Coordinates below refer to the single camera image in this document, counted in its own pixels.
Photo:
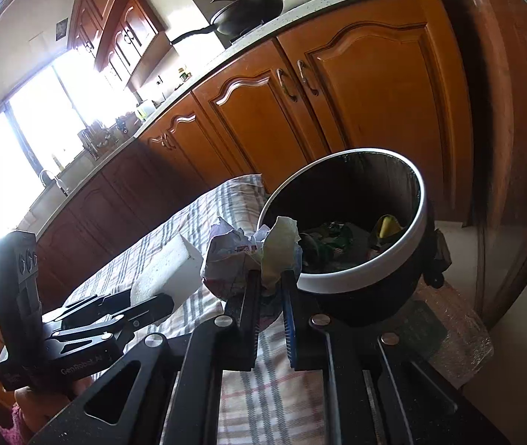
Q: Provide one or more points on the green drink pouch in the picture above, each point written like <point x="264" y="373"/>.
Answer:
<point x="386" y="227"/>

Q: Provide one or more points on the black wok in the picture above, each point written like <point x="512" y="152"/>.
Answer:
<point x="238" y="18"/>

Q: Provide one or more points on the wooden upper kitchen cabinets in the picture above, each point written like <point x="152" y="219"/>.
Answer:
<point x="126" y="36"/>

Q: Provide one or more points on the black white-rimmed trash bin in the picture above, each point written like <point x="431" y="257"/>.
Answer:
<point x="359" y="186"/>

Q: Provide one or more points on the condiment bottles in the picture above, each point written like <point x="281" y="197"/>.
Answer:
<point x="184" y="74"/>

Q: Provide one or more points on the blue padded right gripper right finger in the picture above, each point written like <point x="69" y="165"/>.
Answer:
<point x="376" y="390"/>

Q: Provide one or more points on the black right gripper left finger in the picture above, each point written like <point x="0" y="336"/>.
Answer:
<point x="164" y="390"/>

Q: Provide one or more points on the person's left hand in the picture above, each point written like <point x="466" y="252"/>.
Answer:
<point x="34" y="409"/>

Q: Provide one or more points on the wooden glass sliding door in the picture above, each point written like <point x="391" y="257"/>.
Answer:
<point x="492" y="35"/>

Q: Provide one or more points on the white paper wrapper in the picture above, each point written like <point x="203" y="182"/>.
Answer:
<point x="231" y="255"/>

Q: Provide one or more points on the wooden lower kitchen cabinets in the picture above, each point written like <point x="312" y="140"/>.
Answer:
<point x="371" y="73"/>

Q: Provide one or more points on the knife block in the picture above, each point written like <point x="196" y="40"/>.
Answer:
<point x="97" y="140"/>

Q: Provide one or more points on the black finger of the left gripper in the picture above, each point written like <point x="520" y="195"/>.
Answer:
<point x="87" y="311"/>
<point x="127" y="320"/>

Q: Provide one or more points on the wooden kitchen cabinets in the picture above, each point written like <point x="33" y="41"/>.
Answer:
<point x="126" y="36"/>
<point x="371" y="73"/>

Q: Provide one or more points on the green snack bag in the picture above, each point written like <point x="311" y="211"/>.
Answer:
<point x="333" y="247"/>

